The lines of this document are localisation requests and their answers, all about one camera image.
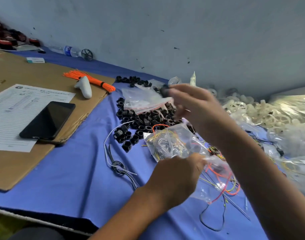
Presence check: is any person's right hand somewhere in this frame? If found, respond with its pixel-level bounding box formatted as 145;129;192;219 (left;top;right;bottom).
166;83;234;144

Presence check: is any person's left hand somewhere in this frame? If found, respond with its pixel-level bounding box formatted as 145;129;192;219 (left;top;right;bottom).
144;153;209;211

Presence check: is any heap of plastic bags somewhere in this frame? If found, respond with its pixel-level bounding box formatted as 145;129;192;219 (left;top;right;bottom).
167;71;199;89

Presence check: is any clear zip plastic bag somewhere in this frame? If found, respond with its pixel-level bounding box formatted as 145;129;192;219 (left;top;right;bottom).
143;122;229;205

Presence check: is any orange wire loop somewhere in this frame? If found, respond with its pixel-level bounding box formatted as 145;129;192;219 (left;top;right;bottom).
207;161;243;205

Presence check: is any grey wire bundle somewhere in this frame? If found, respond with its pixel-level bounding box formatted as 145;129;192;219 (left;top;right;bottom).
103;124;141;191

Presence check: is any pile of white plastic wheels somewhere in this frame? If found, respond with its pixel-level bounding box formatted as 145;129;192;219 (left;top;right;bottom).
219;94;299;131

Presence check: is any pile of black plastic rings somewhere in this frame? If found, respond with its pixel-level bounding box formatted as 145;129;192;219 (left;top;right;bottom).
111;74;194;154

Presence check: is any stack of plastic bags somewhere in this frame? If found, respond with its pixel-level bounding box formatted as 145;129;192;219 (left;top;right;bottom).
119;87;176;116

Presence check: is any pile of large plastic bags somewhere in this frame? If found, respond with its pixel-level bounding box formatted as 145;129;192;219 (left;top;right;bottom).
269;86;305;199

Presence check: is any person's left forearm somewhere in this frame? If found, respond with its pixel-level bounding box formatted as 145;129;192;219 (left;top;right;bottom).
89;186;169;240

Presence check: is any person's right forearm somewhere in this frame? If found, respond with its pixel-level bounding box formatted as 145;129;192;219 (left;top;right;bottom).
212;121;305;240

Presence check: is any blue cloth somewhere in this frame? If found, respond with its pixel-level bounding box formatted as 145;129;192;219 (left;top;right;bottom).
0;50;305;240

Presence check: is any orange tie bundle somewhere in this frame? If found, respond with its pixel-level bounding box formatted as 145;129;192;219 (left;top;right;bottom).
63;69;117;94

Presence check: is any white handheld device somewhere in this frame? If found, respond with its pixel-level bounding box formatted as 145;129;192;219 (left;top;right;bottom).
73;75;93;100

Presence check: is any black round wheel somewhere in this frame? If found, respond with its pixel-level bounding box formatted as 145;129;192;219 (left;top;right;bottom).
80;48;95;62

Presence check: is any black smartphone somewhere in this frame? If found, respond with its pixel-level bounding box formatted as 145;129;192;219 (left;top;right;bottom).
19;100;77;141

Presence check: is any clear plastic water bottle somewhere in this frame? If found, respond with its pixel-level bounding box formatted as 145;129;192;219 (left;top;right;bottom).
47;44;83;58

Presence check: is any brown cardboard sheet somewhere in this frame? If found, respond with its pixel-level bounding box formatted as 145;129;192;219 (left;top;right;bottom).
0;50;117;193

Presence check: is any small white label card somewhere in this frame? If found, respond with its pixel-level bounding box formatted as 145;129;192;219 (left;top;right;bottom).
26;56;46;64

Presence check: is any white paper sheet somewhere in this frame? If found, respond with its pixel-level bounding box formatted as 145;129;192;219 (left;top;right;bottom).
0;83;77;153

